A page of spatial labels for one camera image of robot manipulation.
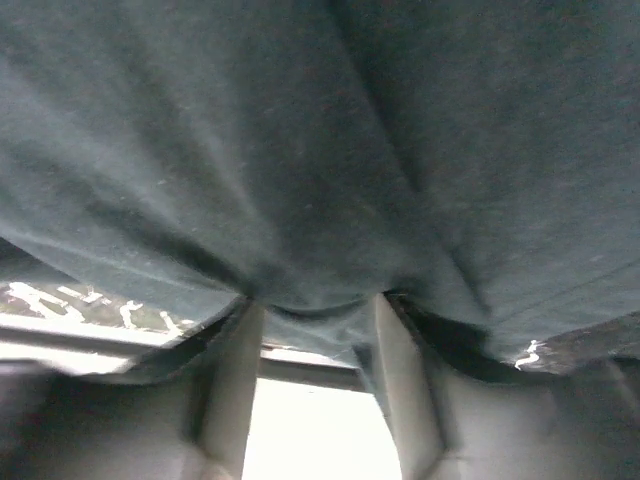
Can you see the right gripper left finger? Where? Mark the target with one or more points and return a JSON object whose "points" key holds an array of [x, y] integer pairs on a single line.
{"points": [[182, 411]]}

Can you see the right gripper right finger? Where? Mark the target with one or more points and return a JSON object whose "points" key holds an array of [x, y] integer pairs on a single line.
{"points": [[497, 422]]}

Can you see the black t-shirt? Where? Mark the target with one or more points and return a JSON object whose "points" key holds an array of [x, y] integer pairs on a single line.
{"points": [[476, 160]]}

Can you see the black marbled table mat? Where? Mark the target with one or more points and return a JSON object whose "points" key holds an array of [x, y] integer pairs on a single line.
{"points": [[40, 297]]}

